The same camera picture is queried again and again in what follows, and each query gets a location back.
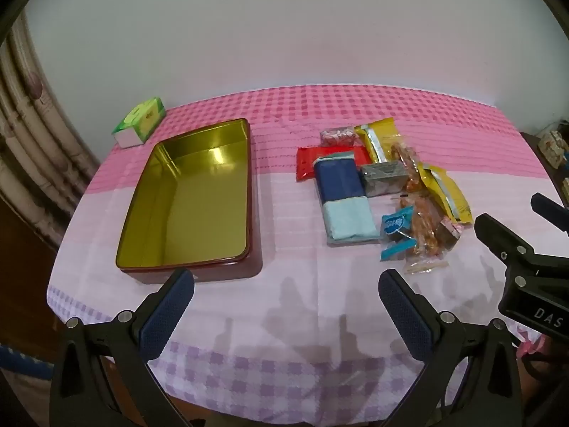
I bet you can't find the floral patterned box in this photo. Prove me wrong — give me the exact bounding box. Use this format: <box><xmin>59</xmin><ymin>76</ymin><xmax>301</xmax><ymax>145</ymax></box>
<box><xmin>537</xmin><ymin>131</ymin><xmax>568</xmax><ymax>168</ymax></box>

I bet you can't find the dark red gold tin box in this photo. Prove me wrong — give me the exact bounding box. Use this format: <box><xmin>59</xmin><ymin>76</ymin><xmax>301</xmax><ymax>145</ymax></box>
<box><xmin>116</xmin><ymin>118</ymin><xmax>264</xmax><ymax>284</ymax></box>

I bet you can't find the green tissue pack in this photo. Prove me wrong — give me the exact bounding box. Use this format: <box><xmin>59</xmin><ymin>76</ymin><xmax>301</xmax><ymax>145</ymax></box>
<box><xmin>111</xmin><ymin>97</ymin><xmax>166</xmax><ymax>148</ymax></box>

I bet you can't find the dark side table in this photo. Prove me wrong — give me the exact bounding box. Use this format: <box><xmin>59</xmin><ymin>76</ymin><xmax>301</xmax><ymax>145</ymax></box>
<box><xmin>519</xmin><ymin>120</ymin><xmax>569</xmax><ymax>211</ymax></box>

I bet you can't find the navy and light blue packet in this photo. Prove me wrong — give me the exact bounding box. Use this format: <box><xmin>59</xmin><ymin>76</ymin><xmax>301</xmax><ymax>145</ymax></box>
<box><xmin>313</xmin><ymin>151</ymin><xmax>378</xmax><ymax>246</ymax></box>

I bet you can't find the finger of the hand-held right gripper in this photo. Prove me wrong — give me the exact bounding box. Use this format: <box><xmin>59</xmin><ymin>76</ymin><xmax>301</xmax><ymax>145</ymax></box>
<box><xmin>473</xmin><ymin>213</ymin><xmax>534</xmax><ymax>270</ymax></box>
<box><xmin>531</xmin><ymin>193</ymin><xmax>569</xmax><ymax>233</ymax></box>

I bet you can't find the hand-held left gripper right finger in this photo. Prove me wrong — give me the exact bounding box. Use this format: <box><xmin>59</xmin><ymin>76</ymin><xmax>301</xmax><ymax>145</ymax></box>
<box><xmin>378</xmin><ymin>268</ymin><xmax>524</xmax><ymax>427</ymax></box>

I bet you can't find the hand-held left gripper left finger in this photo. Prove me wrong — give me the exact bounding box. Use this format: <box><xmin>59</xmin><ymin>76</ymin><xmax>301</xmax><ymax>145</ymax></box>
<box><xmin>49</xmin><ymin>268</ymin><xmax>195</xmax><ymax>427</ymax></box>

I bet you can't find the red snack packet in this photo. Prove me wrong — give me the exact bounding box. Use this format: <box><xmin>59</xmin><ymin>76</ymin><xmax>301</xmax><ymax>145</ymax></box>
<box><xmin>296</xmin><ymin>145</ymin><xmax>372</xmax><ymax>183</ymax></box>

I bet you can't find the yellow snack packet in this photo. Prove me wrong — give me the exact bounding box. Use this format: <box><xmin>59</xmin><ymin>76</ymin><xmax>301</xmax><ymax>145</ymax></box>
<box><xmin>421</xmin><ymin>166</ymin><xmax>473</xmax><ymax>225</ymax></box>
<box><xmin>355</xmin><ymin>117</ymin><xmax>413</xmax><ymax>166</ymax></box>

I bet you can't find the silver pink snack packet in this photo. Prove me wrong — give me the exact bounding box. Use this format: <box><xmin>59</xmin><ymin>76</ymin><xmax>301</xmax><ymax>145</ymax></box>
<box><xmin>320</xmin><ymin>127</ymin><xmax>359</xmax><ymax>148</ymax></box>

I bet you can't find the brown pink candy packet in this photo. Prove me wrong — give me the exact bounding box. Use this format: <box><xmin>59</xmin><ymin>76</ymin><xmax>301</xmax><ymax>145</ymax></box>
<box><xmin>437</xmin><ymin>217</ymin><xmax>465</xmax><ymax>251</ymax></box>

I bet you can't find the clear fried snack packet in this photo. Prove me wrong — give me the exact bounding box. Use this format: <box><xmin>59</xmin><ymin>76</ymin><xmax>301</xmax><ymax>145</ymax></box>
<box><xmin>399</xmin><ymin>195</ymin><xmax>451</xmax><ymax>273</ymax></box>
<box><xmin>390</xmin><ymin>141</ymin><xmax>424</xmax><ymax>193</ymax></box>

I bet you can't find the blue candy packet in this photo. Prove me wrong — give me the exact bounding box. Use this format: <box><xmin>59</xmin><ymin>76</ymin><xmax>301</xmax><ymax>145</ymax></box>
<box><xmin>381</xmin><ymin>207</ymin><xmax>417</xmax><ymax>237</ymax></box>
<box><xmin>379</xmin><ymin>235</ymin><xmax>418</xmax><ymax>262</ymax></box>

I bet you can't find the pink wrist strap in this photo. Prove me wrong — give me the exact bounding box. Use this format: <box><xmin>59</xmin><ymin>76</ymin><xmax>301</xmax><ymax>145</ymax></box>
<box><xmin>518</xmin><ymin>337</ymin><xmax>550</xmax><ymax>359</ymax></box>

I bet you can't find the grey green snack packet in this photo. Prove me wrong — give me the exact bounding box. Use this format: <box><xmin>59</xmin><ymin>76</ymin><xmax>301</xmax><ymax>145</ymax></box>
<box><xmin>360</xmin><ymin>162</ymin><xmax>408</xmax><ymax>199</ymax></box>

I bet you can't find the pink checked tablecloth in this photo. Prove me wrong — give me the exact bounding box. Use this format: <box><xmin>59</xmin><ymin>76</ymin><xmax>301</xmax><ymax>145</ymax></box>
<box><xmin>47</xmin><ymin>84</ymin><xmax>569</xmax><ymax>410</ymax></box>

